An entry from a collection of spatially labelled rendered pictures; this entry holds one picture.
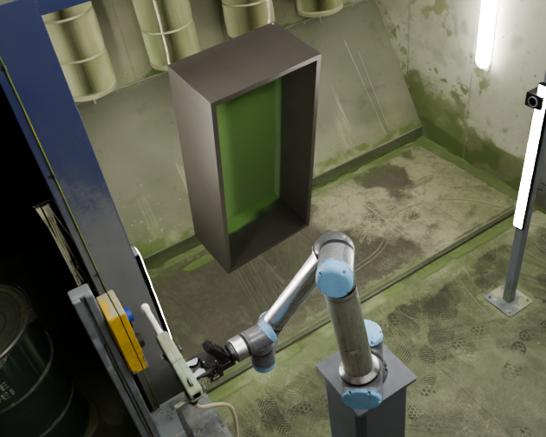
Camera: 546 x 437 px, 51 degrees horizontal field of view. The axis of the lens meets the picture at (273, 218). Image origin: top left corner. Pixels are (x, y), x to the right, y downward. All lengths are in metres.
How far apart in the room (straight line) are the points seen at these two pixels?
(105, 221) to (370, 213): 2.46
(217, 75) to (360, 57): 2.33
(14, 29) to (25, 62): 0.10
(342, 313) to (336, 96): 2.87
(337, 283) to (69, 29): 2.27
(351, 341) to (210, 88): 1.20
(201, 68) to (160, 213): 1.62
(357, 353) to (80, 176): 1.13
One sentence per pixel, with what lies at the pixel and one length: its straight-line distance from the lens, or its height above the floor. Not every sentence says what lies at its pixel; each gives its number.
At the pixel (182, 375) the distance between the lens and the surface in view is 2.03.
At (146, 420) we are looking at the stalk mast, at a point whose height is 1.02.
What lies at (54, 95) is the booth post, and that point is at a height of 2.00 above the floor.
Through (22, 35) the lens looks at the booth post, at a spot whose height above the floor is 2.19.
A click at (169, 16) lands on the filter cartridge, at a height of 1.58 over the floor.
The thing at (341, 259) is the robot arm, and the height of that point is 1.48.
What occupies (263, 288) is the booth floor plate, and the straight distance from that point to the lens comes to 3.74.
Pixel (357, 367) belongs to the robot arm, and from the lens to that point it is 2.14.
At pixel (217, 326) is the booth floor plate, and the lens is 3.59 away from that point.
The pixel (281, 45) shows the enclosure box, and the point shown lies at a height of 1.67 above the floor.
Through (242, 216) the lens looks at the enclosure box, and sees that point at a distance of 3.55.
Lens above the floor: 2.73
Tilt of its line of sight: 39 degrees down
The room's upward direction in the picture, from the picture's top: 9 degrees counter-clockwise
